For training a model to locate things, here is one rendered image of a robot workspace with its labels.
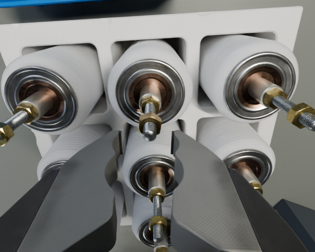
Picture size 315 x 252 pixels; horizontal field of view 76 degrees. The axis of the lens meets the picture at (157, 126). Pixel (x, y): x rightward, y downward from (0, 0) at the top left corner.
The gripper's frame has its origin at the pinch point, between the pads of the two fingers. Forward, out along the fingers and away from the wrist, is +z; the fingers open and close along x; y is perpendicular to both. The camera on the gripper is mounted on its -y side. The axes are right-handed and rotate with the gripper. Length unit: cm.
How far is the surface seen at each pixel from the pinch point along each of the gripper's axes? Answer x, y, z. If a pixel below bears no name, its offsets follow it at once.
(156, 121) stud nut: 0.7, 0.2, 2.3
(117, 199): -6.0, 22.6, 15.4
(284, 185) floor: 42, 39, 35
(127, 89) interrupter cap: -2.3, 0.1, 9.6
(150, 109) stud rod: 0.2, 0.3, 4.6
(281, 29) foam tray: 16.9, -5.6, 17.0
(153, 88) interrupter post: 0.5, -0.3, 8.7
